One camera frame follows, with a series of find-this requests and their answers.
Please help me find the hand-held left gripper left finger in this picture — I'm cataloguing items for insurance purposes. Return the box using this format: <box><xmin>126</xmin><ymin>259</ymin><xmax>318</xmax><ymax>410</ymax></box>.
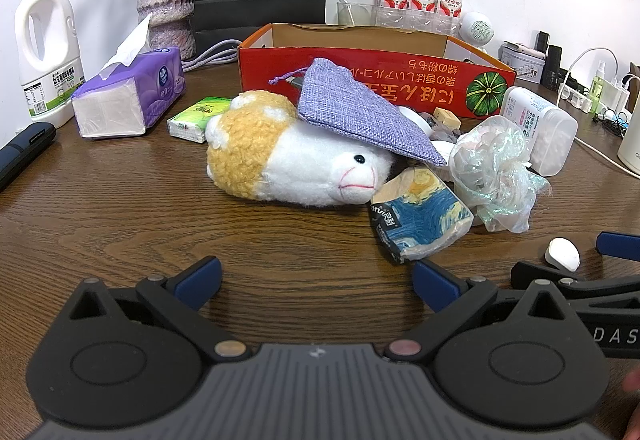
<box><xmin>67</xmin><ymin>256</ymin><xmax>247</xmax><ymax>364</ymax></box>

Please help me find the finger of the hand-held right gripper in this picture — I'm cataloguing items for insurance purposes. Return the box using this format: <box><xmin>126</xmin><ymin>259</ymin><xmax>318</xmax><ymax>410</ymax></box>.
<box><xmin>597</xmin><ymin>231</ymin><xmax>640</xmax><ymax>263</ymax></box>
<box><xmin>511</xmin><ymin>262</ymin><xmax>640</xmax><ymax>308</ymax></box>

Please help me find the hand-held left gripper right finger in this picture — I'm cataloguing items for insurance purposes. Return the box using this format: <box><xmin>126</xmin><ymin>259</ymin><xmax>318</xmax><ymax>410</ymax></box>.
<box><xmin>387</xmin><ymin>259</ymin><xmax>581</xmax><ymax>364</ymax></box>

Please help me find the white plastic lid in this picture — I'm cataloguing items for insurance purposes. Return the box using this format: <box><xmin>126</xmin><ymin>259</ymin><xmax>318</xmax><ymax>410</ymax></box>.
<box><xmin>544</xmin><ymin>238</ymin><xmax>581</xmax><ymax>271</ymax></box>
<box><xmin>398</xmin><ymin>106</ymin><xmax>436</xmax><ymax>133</ymax></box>

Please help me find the painted print tissue pack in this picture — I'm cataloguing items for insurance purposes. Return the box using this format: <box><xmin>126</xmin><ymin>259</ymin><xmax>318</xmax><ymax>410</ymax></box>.
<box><xmin>370</xmin><ymin>166</ymin><xmax>475</xmax><ymax>265</ymax></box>

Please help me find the iridescent plastic wrap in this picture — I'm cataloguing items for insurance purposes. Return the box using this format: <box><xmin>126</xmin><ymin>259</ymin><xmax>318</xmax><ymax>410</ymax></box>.
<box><xmin>448</xmin><ymin>116</ymin><xmax>553</xmax><ymax>235</ymax></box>

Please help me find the white plastic swab container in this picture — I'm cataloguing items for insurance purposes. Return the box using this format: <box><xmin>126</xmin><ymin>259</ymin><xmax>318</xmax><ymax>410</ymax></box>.
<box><xmin>500</xmin><ymin>86</ymin><xmax>579</xmax><ymax>177</ymax></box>

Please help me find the white and tan plush toy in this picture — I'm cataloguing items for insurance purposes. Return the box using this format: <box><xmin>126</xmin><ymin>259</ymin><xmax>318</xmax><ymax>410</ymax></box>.
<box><xmin>205</xmin><ymin>90</ymin><xmax>397</xmax><ymax>209</ymax></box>

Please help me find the green pocket tissue packet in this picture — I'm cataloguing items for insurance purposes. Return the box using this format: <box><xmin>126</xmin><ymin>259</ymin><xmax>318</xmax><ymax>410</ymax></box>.
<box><xmin>167</xmin><ymin>96</ymin><xmax>233</xmax><ymax>143</ymax></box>

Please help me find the beige soap block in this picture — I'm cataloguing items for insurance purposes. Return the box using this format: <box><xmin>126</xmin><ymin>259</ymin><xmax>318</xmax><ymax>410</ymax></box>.
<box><xmin>432</xmin><ymin>107</ymin><xmax>462</xmax><ymax>131</ymax></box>

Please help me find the purple burlap drawstring pouch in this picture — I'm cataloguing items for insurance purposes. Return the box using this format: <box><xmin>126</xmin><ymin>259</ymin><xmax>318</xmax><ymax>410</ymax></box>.
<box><xmin>268</xmin><ymin>58</ymin><xmax>447</xmax><ymax>167</ymax></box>

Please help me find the red cardboard box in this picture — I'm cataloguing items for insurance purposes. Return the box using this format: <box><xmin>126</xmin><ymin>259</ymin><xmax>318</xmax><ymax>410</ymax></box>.
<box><xmin>236</xmin><ymin>23</ymin><xmax>517</xmax><ymax>119</ymax></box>

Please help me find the person's right hand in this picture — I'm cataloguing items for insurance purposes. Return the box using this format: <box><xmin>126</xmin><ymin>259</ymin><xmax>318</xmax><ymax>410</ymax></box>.
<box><xmin>622</xmin><ymin>365</ymin><xmax>640</xmax><ymax>426</ymax></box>

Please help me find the white thermos flask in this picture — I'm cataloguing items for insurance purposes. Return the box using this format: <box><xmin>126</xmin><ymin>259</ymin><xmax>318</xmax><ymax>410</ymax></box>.
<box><xmin>617</xmin><ymin>107</ymin><xmax>640</xmax><ymax>178</ymax></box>

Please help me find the white charger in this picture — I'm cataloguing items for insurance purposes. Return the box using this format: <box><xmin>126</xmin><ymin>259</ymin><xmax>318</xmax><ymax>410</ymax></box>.
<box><xmin>607</xmin><ymin>74</ymin><xmax>634</xmax><ymax>113</ymax></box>

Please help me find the white power strip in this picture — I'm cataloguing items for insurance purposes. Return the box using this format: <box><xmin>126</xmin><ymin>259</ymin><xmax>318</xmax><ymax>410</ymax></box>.
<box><xmin>557</xmin><ymin>82</ymin><xmax>608</xmax><ymax>114</ymax></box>

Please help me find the small green spray bottle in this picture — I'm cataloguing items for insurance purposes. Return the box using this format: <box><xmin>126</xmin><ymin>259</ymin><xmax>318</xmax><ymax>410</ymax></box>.
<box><xmin>587</xmin><ymin>61</ymin><xmax>609</xmax><ymax>114</ymax></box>

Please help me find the brown paper bag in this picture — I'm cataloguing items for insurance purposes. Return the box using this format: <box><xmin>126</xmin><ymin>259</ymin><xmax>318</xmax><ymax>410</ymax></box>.
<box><xmin>627</xmin><ymin>62</ymin><xmax>640</xmax><ymax>115</ymax></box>

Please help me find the purple tissue pack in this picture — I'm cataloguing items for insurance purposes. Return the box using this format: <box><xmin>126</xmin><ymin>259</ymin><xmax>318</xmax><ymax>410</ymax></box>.
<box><xmin>71</xmin><ymin>14</ymin><xmax>186</xmax><ymax>139</ymax></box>

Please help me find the grey tin box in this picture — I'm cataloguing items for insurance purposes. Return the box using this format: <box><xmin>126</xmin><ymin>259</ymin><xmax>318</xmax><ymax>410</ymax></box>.
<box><xmin>499</xmin><ymin>40</ymin><xmax>546</xmax><ymax>84</ymax></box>

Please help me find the black zip case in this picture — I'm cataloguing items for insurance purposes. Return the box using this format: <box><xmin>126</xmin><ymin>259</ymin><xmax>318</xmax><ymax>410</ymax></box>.
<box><xmin>0</xmin><ymin>122</ymin><xmax>57</xmax><ymax>193</ymax></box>

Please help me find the white detergent jug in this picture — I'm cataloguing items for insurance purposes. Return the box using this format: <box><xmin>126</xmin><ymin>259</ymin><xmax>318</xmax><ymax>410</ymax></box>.
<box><xmin>14</xmin><ymin>0</ymin><xmax>83</xmax><ymax>129</ymax></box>

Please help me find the white robot figure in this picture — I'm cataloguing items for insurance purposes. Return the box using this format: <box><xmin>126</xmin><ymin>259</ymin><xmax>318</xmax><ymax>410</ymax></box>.
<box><xmin>460</xmin><ymin>11</ymin><xmax>497</xmax><ymax>51</ymax></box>

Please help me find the clear glass cup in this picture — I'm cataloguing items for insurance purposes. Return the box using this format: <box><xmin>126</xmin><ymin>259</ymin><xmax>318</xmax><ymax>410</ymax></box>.
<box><xmin>336</xmin><ymin>1</ymin><xmax>377</xmax><ymax>26</ymax></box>

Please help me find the black tangled cable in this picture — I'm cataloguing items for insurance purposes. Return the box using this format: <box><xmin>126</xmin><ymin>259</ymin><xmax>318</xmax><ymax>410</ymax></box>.
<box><xmin>592</xmin><ymin>110</ymin><xmax>632</xmax><ymax>137</ymax></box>

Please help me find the white cable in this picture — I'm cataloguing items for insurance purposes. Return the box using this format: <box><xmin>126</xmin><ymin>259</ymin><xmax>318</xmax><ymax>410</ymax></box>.
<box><xmin>564</xmin><ymin>47</ymin><xmax>640</xmax><ymax>171</ymax></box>

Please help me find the lilac cable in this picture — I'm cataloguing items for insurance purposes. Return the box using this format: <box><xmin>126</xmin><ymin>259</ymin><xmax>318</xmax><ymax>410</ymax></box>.
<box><xmin>181</xmin><ymin>40</ymin><xmax>243</xmax><ymax>70</ymax></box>

